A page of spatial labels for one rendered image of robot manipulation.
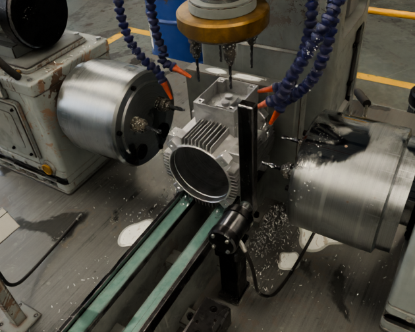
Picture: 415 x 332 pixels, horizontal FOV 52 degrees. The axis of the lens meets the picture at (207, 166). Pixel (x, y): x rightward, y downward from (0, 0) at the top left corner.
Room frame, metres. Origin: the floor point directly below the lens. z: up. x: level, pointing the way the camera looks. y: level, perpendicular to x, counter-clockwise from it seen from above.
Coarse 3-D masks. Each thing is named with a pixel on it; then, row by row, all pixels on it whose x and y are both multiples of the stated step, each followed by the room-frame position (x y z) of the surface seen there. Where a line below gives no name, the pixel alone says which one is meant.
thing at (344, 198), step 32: (320, 128) 0.62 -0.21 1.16; (352, 128) 0.61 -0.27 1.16; (384, 128) 0.60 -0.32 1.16; (320, 160) 0.57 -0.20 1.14; (352, 160) 0.55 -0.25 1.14; (384, 160) 0.53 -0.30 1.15; (288, 192) 0.56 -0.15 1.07; (320, 192) 0.53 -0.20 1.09; (352, 192) 0.51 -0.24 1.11; (384, 192) 0.49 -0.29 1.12; (320, 224) 0.52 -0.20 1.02; (352, 224) 0.48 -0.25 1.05; (384, 224) 0.47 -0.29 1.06
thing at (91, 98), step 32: (96, 64) 0.97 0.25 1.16; (128, 64) 0.98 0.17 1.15; (64, 96) 0.91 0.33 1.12; (96, 96) 0.87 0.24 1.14; (128, 96) 0.86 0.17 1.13; (160, 96) 0.94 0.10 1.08; (64, 128) 0.88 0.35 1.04; (96, 128) 0.82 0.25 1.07; (128, 128) 0.83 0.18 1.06; (160, 128) 0.92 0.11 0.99; (128, 160) 0.82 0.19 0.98
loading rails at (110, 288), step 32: (160, 224) 0.65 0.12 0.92; (192, 224) 0.70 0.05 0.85; (256, 224) 0.71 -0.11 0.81; (128, 256) 0.56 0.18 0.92; (160, 256) 0.59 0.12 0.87; (192, 256) 0.54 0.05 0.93; (96, 288) 0.49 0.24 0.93; (128, 288) 0.51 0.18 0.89; (160, 288) 0.48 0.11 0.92; (192, 288) 0.51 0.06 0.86; (96, 320) 0.43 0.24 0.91; (128, 320) 0.48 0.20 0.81; (160, 320) 0.42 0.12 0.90
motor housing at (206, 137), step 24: (192, 120) 0.84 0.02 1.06; (264, 120) 0.82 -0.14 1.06; (192, 144) 0.70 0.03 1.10; (216, 144) 0.69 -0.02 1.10; (264, 144) 0.76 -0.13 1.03; (168, 168) 0.75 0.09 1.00; (192, 168) 0.77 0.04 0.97; (216, 168) 0.79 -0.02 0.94; (192, 192) 0.71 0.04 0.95; (216, 192) 0.71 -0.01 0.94
